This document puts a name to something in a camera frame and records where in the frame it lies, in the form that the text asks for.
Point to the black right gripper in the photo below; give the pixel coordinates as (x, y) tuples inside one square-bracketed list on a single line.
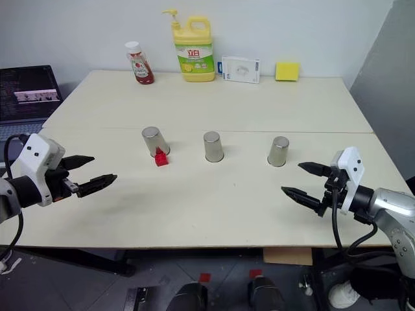
[(334, 191)]

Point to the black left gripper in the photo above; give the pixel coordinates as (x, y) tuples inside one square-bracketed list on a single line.
[(56, 183)]

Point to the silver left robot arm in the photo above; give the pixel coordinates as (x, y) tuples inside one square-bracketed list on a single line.
[(22, 191)]

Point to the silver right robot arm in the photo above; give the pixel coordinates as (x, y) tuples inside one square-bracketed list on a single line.
[(389, 204)]

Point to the steel cup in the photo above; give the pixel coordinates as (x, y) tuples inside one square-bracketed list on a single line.
[(279, 152), (213, 147), (155, 139)]

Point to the red toy block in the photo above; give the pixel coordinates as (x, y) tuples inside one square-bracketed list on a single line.
[(161, 159)]

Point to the black table leg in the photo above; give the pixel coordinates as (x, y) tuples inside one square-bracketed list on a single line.
[(81, 260)]

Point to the dark laptop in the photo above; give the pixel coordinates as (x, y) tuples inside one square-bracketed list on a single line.
[(26, 94)]

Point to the red floor tape square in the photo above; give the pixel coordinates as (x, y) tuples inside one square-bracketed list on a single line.
[(205, 277), (255, 273)]

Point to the yellow sponge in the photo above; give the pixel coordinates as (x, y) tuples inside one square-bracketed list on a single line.
[(287, 72)]

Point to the white shoe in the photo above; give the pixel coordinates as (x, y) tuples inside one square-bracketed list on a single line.
[(343, 294)]

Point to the red ketchup bottle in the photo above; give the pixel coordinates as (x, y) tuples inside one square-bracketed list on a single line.
[(141, 66)]

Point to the dark rounded shape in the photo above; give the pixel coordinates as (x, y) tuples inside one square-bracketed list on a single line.
[(189, 298), (266, 294)]

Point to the white product box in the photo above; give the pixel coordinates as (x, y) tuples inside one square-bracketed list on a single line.
[(240, 69)]

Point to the yellow detergent pump bottle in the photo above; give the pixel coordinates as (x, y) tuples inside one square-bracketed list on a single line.
[(196, 55)]

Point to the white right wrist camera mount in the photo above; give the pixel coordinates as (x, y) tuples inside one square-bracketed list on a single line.
[(351, 168)]

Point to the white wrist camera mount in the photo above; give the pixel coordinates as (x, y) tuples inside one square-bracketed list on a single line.
[(351, 168), (34, 155)]

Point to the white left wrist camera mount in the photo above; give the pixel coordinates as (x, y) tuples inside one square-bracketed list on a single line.
[(34, 155)]

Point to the grey wall panel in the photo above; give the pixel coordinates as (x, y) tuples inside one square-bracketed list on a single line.
[(386, 97)]

